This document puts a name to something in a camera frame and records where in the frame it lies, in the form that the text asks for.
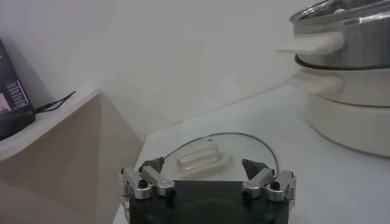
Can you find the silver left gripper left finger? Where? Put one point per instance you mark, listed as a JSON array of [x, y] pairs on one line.
[[158, 179]]

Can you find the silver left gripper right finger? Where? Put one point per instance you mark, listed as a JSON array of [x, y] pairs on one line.
[[259, 179]]

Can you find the round glass pot lid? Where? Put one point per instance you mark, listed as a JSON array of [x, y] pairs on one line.
[[201, 158]]

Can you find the stainless steel steamer basket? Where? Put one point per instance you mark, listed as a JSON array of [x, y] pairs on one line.
[[365, 42]]

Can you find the white rounded side desk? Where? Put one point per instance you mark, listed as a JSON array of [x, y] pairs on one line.
[[55, 128]]

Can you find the white electric cooker base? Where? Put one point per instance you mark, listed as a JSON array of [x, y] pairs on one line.
[[359, 121]]

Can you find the black laptop with pink screen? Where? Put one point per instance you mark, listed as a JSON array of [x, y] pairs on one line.
[[10, 85]]

